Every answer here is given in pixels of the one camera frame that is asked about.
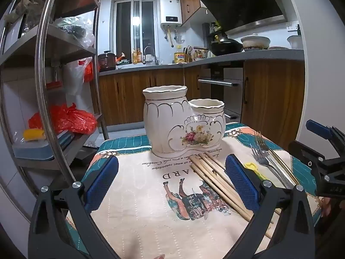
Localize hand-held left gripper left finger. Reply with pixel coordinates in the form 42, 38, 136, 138
28, 155, 127, 259

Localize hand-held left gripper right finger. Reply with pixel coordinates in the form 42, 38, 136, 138
225, 154, 316, 259

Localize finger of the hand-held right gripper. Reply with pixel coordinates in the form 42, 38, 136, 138
288, 140, 345, 176
306, 119, 345, 152

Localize yellow-green plastic chopsticks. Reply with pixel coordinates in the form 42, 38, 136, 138
244, 162, 267, 181

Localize bundle of wooden chopsticks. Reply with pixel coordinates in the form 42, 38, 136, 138
189, 152, 282, 239

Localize silver fork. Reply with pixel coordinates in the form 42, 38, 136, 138
250, 144, 294, 192

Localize gold fork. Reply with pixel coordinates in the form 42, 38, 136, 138
254, 130, 300, 186

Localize white floral ceramic utensil holder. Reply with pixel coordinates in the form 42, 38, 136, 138
142, 85, 225, 157

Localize printed quilted tablecloth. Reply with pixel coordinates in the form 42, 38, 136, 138
65, 123, 324, 259

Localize pale blue tray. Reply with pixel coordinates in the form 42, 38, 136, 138
13, 132, 74, 160

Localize crumpled red plastic bag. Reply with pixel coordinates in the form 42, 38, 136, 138
28, 103, 97, 135

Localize small yellow item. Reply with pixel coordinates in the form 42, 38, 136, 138
23, 129, 46, 142

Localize built-in steel oven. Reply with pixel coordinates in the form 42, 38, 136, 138
197, 66, 244, 123

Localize grey kitchen countertop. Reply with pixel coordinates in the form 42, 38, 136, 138
98, 49, 305, 76

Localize wooden base cabinets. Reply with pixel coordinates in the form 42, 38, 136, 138
98, 59, 305, 152

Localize white ceramic casserole pot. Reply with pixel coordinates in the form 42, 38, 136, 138
240, 34, 271, 52

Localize white plastic bag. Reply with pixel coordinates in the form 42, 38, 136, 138
63, 57, 87, 96

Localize hanging red plastic bag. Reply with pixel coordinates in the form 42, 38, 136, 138
78, 58, 94, 83

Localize brown pressure cooker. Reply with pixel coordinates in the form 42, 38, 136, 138
98, 50, 117, 72

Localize black wok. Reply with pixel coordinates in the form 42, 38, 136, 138
209, 36, 243, 56

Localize curved metal faucet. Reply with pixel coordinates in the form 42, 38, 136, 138
143, 46, 159, 66

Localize metal shelf rack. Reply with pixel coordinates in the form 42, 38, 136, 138
0, 0, 110, 200

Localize black range hood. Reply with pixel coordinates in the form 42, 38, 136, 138
198, 0, 286, 34

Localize clear plastic bag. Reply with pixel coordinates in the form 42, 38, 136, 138
54, 16, 95, 49

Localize kitchen window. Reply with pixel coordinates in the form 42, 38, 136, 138
113, 0, 159, 65

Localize white water heater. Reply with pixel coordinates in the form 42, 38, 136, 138
160, 0, 183, 29

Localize wooden wall cabinet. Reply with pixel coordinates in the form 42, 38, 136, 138
178, 0, 216, 27

